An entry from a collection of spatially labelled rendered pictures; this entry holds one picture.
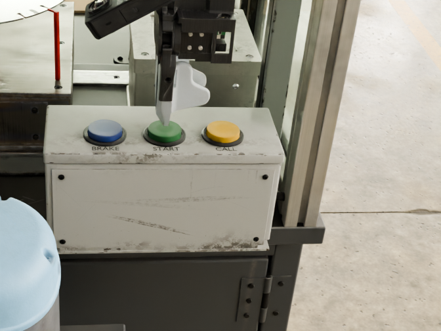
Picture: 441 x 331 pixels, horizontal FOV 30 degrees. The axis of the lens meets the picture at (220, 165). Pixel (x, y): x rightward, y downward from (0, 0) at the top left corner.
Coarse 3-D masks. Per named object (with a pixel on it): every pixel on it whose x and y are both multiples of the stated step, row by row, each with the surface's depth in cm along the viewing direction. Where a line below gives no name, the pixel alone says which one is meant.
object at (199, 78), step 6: (156, 60) 94; (180, 60) 94; (186, 60) 94; (156, 66) 94; (156, 72) 94; (192, 72) 95; (198, 72) 95; (156, 78) 94; (174, 78) 95; (192, 78) 95; (198, 78) 96; (204, 78) 96; (156, 84) 94; (198, 84) 96; (204, 84) 96; (156, 90) 94; (156, 96) 95
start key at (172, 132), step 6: (150, 126) 97; (156, 126) 97; (162, 126) 97; (168, 126) 97; (174, 126) 97; (150, 132) 96; (156, 132) 96; (162, 132) 96; (168, 132) 96; (174, 132) 96; (180, 132) 96; (156, 138) 95; (162, 138) 95; (168, 138) 95; (174, 138) 96
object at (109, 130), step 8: (96, 120) 97; (104, 120) 97; (112, 120) 97; (88, 128) 95; (96, 128) 95; (104, 128) 95; (112, 128) 96; (120, 128) 96; (96, 136) 94; (104, 136) 94; (112, 136) 94; (120, 136) 95
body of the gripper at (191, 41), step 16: (176, 0) 86; (192, 0) 87; (208, 0) 87; (224, 0) 87; (160, 16) 87; (176, 16) 87; (192, 16) 86; (208, 16) 86; (224, 16) 88; (160, 32) 86; (176, 32) 86; (192, 32) 86; (208, 32) 87; (224, 32) 89; (160, 48) 87; (176, 48) 87; (192, 48) 89; (208, 48) 89; (224, 48) 89
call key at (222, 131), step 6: (210, 126) 98; (216, 126) 98; (222, 126) 98; (228, 126) 98; (234, 126) 99; (210, 132) 97; (216, 132) 97; (222, 132) 97; (228, 132) 97; (234, 132) 97; (210, 138) 97; (216, 138) 96; (222, 138) 96; (228, 138) 96; (234, 138) 97
